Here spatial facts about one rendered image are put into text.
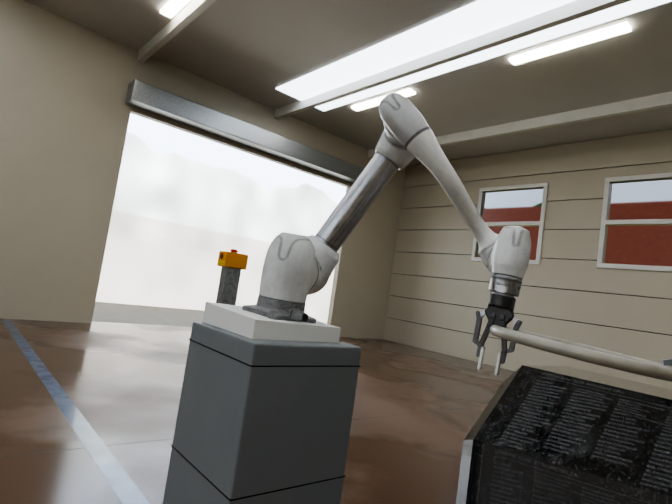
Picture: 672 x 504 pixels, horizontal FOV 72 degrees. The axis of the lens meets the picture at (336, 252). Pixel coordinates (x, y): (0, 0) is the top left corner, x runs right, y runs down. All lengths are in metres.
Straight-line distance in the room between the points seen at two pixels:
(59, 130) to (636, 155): 8.35
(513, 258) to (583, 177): 7.30
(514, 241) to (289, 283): 0.68
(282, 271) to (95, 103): 6.27
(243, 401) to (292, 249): 0.47
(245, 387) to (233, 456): 0.18
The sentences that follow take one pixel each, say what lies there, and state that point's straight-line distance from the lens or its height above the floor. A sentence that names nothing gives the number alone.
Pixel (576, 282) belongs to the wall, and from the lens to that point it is 8.37.
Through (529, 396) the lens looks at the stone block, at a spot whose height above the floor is 0.72.
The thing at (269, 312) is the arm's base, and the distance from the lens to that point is 1.41.
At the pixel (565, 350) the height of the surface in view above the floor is 0.91.
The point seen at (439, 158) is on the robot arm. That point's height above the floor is 1.42.
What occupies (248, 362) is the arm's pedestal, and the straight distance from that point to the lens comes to 1.26.
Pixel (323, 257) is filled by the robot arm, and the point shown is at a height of 1.07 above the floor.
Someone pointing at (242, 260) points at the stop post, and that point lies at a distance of 2.44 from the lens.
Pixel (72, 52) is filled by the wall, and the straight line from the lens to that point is 7.62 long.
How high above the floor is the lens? 0.97
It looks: 4 degrees up
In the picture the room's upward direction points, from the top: 8 degrees clockwise
